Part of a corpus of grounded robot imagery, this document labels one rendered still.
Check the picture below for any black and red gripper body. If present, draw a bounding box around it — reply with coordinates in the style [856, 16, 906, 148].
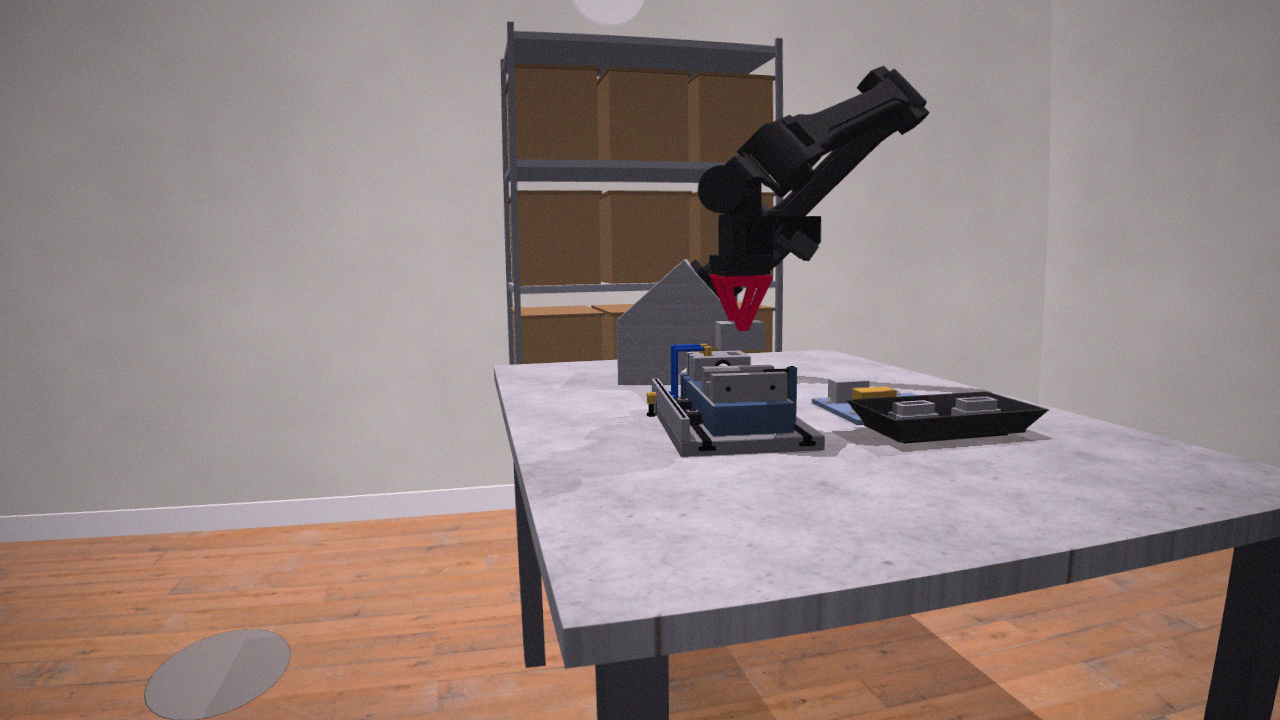
[709, 211, 774, 275]

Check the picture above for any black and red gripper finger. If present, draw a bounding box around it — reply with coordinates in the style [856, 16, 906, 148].
[710, 274, 756, 322]
[719, 275, 772, 331]

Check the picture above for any yellow rectangular block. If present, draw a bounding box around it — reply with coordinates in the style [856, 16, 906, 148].
[852, 387, 897, 398]

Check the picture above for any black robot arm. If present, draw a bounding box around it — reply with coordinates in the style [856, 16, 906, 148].
[698, 67, 929, 270]

